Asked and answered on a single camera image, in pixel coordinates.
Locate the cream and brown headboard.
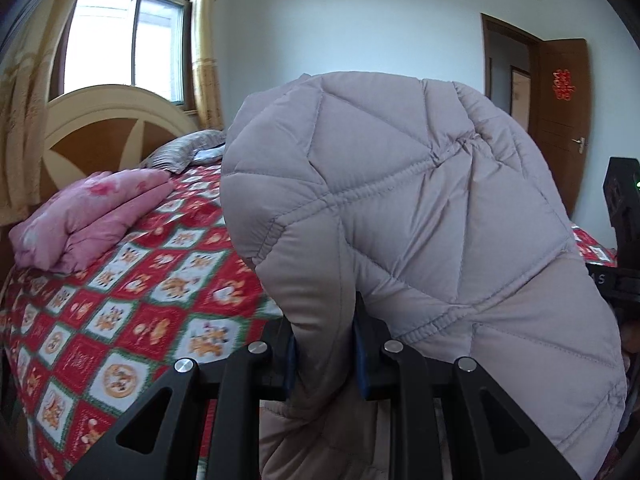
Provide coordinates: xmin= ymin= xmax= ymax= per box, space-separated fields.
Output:
xmin=0 ymin=83 xmax=202 ymax=261

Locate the pink folded blanket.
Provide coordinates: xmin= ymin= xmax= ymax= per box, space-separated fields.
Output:
xmin=9 ymin=169 xmax=174 ymax=274

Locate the brown door frame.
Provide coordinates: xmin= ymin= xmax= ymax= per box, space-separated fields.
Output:
xmin=480 ymin=13 xmax=540 ymax=132

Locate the red paper door decoration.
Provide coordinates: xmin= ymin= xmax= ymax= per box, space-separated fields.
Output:
xmin=552 ymin=68 xmax=576 ymax=102

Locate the silver door handle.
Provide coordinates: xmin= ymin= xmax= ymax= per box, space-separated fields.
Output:
xmin=572 ymin=136 xmax=586 ymax=154

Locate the beige curtain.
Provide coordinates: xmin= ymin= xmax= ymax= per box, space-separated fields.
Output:
xmin=1 ymin=0 xmax=76 ymax=226
xmin=191 ymin=0 xmax=224 ymax=130

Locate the pale pink quilted puffer jacket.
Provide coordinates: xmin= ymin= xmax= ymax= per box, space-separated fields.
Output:
xmin=220 ymin=73 xmax=627 ymax=479

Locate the right beige curtain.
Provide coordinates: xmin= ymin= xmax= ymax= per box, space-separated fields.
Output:
xmin=191 ymin=0 xmax=224 ymax=130

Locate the striped grey pillow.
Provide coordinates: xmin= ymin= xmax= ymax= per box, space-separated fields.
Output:
xmin=139 ymin=129 xmax=227 ymax=174

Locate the red patterned bed sheet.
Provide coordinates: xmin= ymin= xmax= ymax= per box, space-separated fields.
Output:
xmin=1 ymin=166 xmax=280 ymax=479

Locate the left beige curtain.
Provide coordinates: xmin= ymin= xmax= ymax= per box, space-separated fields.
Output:
xmin=1 ymin=0 xmax=76 ymax=226

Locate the brown wooden door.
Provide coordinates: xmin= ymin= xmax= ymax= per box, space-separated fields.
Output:
xmin=529 ymin=38 xmax=592 ymax=214

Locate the window with dark frame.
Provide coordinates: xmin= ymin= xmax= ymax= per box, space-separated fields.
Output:
xmin=50 ymin=0 xmax=194 ymax=108

